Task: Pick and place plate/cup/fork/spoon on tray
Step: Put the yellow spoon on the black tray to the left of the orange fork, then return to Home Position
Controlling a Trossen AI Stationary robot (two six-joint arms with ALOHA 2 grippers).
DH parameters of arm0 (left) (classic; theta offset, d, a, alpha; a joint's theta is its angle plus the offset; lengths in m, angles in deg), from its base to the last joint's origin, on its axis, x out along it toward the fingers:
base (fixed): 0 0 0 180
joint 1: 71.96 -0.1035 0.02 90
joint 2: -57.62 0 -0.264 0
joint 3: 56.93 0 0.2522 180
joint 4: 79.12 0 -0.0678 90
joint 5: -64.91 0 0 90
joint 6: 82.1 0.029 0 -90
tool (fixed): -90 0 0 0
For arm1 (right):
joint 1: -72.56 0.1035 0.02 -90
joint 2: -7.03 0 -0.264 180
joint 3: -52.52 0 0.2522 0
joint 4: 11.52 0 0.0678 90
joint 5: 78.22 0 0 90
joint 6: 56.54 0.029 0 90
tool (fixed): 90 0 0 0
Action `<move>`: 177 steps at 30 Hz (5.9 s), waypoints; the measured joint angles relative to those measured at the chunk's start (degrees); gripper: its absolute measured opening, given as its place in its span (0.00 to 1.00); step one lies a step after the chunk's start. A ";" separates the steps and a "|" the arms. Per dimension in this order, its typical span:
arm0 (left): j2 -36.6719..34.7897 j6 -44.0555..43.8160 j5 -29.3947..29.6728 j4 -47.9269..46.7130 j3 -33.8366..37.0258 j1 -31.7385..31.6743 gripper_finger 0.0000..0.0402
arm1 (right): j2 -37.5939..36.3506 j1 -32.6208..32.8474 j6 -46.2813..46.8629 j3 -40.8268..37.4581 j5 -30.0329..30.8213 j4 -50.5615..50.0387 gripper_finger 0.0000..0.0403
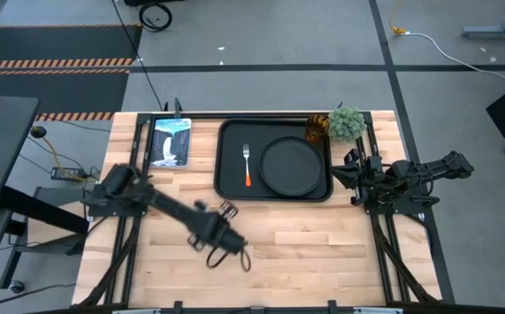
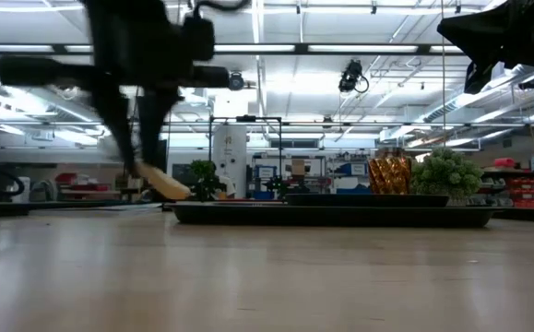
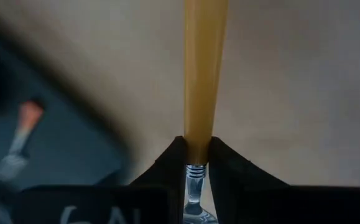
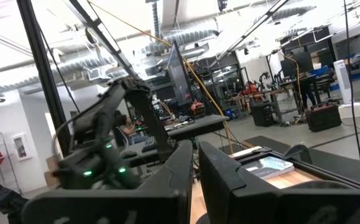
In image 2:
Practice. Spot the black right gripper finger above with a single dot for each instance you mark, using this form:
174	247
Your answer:
478	79

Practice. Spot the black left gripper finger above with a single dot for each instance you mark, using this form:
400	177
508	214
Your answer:
112	129
156	129

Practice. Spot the beige utensil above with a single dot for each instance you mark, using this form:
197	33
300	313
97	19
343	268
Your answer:
165	184

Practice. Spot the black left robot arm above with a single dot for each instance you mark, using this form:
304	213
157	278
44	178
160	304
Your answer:
133	8

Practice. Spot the black rectangular tray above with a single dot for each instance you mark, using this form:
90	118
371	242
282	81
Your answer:
331	216

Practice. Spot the small dark green plant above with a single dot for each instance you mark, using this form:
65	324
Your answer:
204	180
277	186

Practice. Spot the white cylindrical tank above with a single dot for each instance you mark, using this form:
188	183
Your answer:
229	157

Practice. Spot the small round black device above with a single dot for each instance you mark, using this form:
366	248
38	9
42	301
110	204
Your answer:
236	81

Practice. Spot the green broccoli head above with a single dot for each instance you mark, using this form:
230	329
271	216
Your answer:
446	175

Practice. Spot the white container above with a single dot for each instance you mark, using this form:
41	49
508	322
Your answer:
21	190

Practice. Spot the brown cardboard box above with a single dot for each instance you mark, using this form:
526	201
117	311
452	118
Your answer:
298	167

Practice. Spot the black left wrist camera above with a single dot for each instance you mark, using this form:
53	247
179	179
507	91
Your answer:
198	39

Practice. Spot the black tubular frame stand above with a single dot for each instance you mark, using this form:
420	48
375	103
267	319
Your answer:
245	119

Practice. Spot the black overhead camera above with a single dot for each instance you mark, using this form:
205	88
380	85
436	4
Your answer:
351	76

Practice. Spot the black overhead frame beam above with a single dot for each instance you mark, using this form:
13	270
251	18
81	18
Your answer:
340	48

